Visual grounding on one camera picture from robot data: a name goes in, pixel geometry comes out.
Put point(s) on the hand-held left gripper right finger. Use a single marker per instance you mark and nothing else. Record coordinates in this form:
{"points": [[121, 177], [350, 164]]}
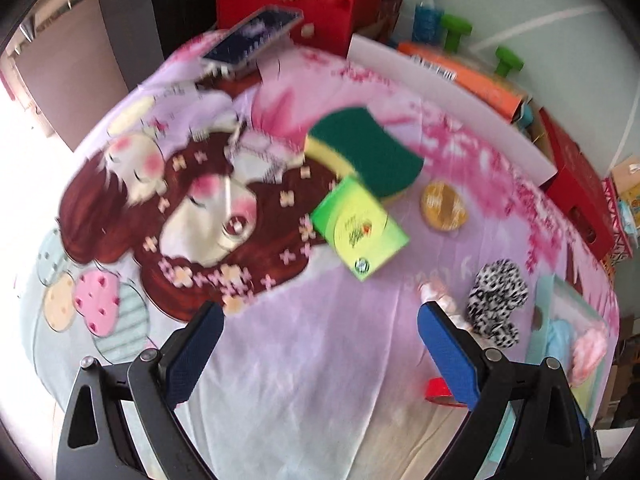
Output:
{"points": [[450, 360]]}

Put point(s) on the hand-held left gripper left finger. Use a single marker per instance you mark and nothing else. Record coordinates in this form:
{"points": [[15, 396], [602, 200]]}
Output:
{"points": [[192, 355]]}

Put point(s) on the pink floral cloth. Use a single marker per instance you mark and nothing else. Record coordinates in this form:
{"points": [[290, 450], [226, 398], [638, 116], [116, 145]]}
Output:
{"points": [[440, 295]]}

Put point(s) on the black and white spotted cloth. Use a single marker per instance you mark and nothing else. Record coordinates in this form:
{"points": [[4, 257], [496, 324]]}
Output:
{"points": [[495, 295]]}

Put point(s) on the teal-edged white box tray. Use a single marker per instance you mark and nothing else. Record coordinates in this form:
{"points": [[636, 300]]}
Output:
{"points": [[542, 305]]}

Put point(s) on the blue face mask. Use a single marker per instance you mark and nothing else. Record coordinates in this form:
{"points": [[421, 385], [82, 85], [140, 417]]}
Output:
{"points": [[560, 340]]}

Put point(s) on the pink fluffy cloth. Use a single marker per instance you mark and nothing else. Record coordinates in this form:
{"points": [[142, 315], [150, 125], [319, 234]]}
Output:
{"points": [[590, 355]]}

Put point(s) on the round yellow disc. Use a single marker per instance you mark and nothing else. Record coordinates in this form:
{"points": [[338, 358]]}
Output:
{"points": [[442, 205]]}

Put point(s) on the green tissue packet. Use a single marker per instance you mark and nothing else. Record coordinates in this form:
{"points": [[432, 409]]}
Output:
{"points": [[355, 225]]}

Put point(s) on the green and yellow sponge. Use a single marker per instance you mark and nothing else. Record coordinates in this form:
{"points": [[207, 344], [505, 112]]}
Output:
{"points": [[370, 145]]}

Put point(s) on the printed cartoon blanket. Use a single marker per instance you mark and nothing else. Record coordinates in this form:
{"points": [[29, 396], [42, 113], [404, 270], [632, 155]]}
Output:
{"points": [[300, 360]]}

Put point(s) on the red and white patterned box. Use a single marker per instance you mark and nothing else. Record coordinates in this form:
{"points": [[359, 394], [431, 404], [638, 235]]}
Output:
{"points": [[617, 245]]}

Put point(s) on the red gift box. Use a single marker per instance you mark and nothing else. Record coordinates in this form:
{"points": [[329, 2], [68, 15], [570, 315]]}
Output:
{"points": [[575, 185]]}

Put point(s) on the light blue wipes packet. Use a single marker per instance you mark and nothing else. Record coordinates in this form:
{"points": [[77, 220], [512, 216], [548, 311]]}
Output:
{"points": [[630, 215]]}

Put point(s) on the teal plastic container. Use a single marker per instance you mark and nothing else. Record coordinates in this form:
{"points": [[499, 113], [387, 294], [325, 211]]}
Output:
{"points": [[526, 117]]}

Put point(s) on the white foam board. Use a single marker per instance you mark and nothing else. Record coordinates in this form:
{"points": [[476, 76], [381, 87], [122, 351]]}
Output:
{"points": [[450, 105]]}

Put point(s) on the orange cardboard box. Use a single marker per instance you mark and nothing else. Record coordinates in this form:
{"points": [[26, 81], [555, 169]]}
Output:
{"points": [[475, 80]]}

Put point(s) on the green dumbbell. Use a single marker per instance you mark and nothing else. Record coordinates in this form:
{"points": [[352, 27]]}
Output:
{"points": [[455, 25], [507, 57]]}

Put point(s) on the brown cabinet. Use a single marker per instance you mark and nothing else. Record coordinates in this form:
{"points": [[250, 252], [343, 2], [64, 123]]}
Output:
{"points": [[65, 60]]}

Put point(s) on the smartphone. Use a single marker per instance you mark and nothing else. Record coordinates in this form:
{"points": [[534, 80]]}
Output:
{"points": [[250, 35]]}

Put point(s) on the blue drink bottle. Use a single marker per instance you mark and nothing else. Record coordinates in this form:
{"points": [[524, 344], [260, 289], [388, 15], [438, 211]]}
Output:
{"points": [[426, 20]]}

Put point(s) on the dark red paper bag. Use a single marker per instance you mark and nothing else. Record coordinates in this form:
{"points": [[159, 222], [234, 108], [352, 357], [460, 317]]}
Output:
{"points": [[385, 10]]}

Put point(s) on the red felt handbag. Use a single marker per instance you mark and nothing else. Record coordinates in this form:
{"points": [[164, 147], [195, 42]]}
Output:
{"points": [[325, 5]]}

